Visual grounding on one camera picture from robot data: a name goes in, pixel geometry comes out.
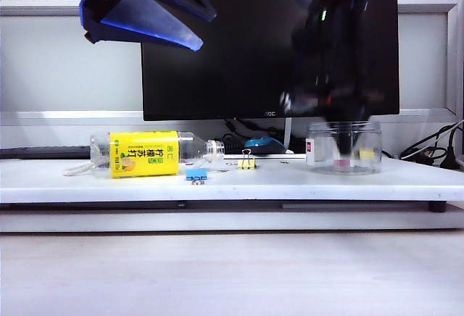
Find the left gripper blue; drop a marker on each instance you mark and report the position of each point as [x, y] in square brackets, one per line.
[90, 13]

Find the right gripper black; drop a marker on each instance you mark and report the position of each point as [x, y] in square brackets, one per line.
[333, 100]

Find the yellow binder clip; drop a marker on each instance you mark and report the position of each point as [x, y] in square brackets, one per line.
[247, 165]
[366, 154]

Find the pink binder clip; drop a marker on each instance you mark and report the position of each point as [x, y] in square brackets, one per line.
[343, 163]

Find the round transparent plastic box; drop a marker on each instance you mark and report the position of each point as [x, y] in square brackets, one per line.
[320, 149]

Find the black AOC monitor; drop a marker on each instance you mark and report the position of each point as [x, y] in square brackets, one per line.
[235, 58]

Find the blue computer mouse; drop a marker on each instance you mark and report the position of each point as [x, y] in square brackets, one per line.
[262, 145]

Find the black power plug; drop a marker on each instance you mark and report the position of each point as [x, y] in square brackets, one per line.
[451, 158]

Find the white raised desk board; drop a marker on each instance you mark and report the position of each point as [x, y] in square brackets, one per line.
[253, 185]

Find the black board foot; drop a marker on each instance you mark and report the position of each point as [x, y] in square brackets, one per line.
[438, 207]

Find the clear bottle yellow label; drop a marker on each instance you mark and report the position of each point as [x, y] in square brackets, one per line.
[145, 156]

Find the blue binder clip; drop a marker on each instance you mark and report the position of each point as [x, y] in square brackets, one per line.
[196, 174]

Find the black keyboard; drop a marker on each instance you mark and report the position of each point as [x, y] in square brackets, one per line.
[43, 152]

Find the aluminium partition frame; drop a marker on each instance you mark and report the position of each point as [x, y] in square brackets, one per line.
[54, 6]

